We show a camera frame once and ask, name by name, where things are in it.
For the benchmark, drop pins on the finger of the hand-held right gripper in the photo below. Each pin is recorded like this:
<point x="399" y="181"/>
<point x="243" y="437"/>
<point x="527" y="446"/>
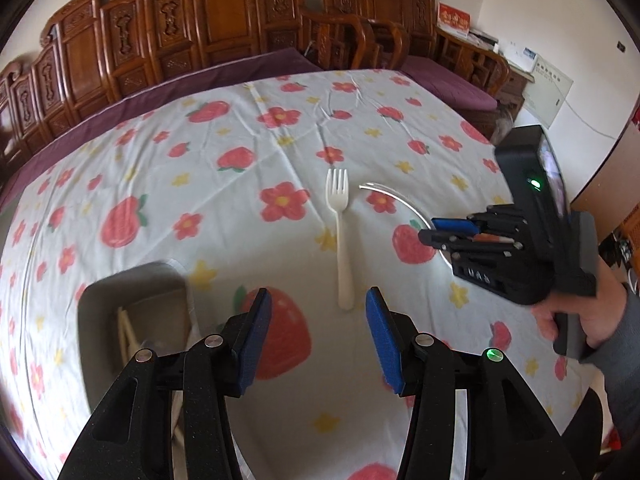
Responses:
<point x="452" y="225"/>
<point x="475" y="247"/>

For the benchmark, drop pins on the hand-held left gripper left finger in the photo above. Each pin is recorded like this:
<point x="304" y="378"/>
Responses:
<point x="252" y="345"/>

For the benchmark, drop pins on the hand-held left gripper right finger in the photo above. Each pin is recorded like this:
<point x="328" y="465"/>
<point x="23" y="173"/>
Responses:
<point x="385" y="345"/>

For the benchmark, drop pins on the clear glass plate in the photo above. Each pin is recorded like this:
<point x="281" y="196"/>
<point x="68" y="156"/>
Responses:
<point x="382" y="188"/>

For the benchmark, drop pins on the cream plastic fork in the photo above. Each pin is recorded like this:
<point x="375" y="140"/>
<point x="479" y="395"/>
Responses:
<point x="344" y="260"/>

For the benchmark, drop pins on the rectangular metal container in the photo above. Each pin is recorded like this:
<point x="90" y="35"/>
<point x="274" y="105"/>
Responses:
<point x="150" y="285"/>

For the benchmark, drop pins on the cream chopstick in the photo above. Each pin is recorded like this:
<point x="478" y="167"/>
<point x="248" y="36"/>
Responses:
<point x="131" y="335"/>
<point x="125" y="332"/>

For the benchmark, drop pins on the person's right forearm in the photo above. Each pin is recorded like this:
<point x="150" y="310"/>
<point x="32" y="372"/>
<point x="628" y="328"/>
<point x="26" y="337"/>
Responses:
<point x="622" y="370"/>

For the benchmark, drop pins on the person's right hand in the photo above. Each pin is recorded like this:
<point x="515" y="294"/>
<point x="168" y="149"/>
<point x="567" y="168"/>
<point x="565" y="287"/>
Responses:
<point x="607" y="305"/>

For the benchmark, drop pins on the brown wooden door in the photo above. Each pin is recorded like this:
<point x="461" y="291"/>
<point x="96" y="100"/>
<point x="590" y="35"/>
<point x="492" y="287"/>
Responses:
<point x="610" y="180"/>

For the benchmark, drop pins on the floral strawberry tablecloth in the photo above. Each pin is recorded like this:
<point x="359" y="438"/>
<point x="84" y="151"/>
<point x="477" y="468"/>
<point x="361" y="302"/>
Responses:
<point x="225" y="210"/>

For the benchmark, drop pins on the purple seat cushion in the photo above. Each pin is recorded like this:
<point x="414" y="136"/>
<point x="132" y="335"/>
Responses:
<point x="450" y="82"/>

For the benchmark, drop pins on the wooden bench armrest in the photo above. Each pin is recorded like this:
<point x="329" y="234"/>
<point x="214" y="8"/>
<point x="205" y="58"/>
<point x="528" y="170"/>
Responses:
<point x="475" y="65"/>

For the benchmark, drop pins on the stack of papers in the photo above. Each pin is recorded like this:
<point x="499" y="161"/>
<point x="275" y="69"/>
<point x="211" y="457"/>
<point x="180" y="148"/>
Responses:
<point x="500" y="47"/>

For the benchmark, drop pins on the dark cloth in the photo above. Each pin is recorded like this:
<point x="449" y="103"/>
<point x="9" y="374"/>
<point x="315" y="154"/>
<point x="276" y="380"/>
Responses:
<point x="592" y="435"/>

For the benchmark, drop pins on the red box on cabinet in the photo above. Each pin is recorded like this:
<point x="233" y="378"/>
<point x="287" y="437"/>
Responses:
<point x="453" y="19"/>

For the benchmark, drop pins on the short carved wooden bench back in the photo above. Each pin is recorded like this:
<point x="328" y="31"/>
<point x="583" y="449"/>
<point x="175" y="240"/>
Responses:
<point x="380" y="0"/>

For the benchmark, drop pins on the purple underlay cloth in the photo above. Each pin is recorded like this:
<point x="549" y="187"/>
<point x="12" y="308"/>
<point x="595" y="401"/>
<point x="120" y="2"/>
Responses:
<point x="150" y="102"/>

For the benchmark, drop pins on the white wall panel box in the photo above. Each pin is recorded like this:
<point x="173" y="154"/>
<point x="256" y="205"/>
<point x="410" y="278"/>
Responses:
<point x="547" y="92"/>

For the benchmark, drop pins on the wall switch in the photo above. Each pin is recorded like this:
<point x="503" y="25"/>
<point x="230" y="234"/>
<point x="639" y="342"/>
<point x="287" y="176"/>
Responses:
<point x="621" y="46"/>

